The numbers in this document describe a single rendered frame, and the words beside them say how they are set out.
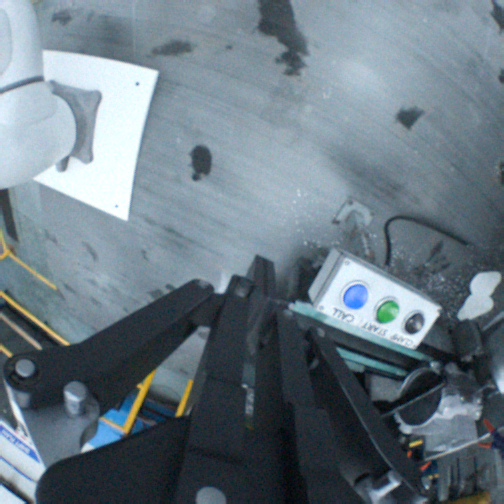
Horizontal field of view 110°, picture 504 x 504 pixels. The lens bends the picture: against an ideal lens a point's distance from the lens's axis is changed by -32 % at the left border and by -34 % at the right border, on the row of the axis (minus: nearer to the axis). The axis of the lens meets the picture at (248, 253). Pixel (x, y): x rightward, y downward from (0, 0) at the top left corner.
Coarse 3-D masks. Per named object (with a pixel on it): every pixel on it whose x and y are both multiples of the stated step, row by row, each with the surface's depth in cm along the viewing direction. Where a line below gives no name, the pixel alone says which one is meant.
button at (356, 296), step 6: (348, 288) 27; (354, 288) 27; (360, 288) 27; (348, 294) 27; (354, 294) 27; (360, 294) 27; (366, 294) 27; (348, 300) 27; (354, 300) 27; (360, 300) 27; (366, 300) 27; (348, 306) 27; (354, 306) 27; (360, 306) 27
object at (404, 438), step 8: (376, 400) 69; (384, 400) 70; (376, 408) 66; (392, 416) 66; (392, 424) 63; (400, 424) 64; (392, 432) 54; (400, 432) 61; (400, 440) 57; (408, 440) 60; (408, 448) 58
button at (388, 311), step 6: (390, 300) 27; (384, 306) 27; (390, 306) 27; (396, 306) 27; (378, 312) 27; (384, 312) 27; (390, 312) 27; (396, 312) 27; (378, 318) 28; (384, 318) 27; (390, 318) 27
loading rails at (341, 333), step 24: (312, 264) 57; (288, 288) 56; (312, 312) 52; (336, 336) 59; (360, 336) 53; (432, 336) 57; (360, 360) 59; (384, 360) 59; (408, 360) 62; (432, 360) 54; (456, 360) 53
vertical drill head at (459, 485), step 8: (432, 472) 37; (456, 480) 29; (472, 480) 29; (480, 480) 28; (448, 488) 34; (456, 488) 27; (472, 488) 27; (480, 488) 26; (432, 496) 31; (448, 496) 32; (456, 496) 26; (464, 496) 24; (472, 496) 23; (480, 496) 22; (488, 496) 21
